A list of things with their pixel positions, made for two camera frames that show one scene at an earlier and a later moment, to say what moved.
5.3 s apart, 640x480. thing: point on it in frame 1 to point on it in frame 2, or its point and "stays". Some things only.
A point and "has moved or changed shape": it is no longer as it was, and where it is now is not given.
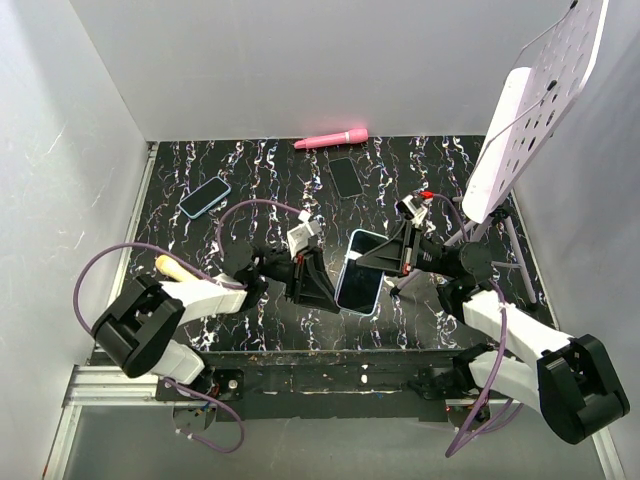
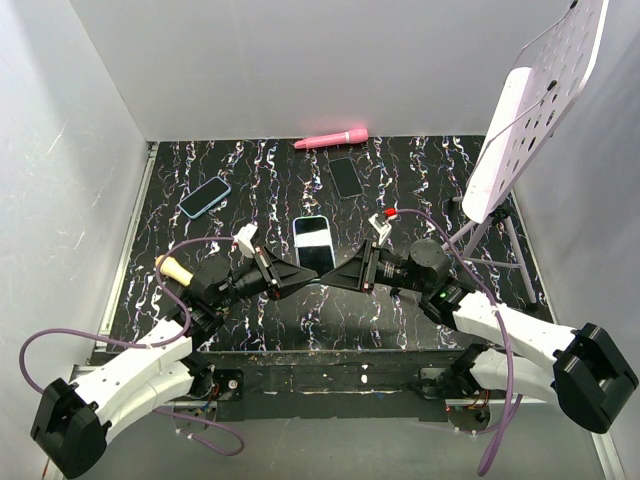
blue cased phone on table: x=212 y=191 stays
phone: x=359 y=286 has moved or changed shape
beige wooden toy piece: x=174 y=269 stays
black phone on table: x=345 y=177 stays
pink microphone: x=351 y=136 stays
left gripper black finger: x=312 y=284 to x=282 y=273
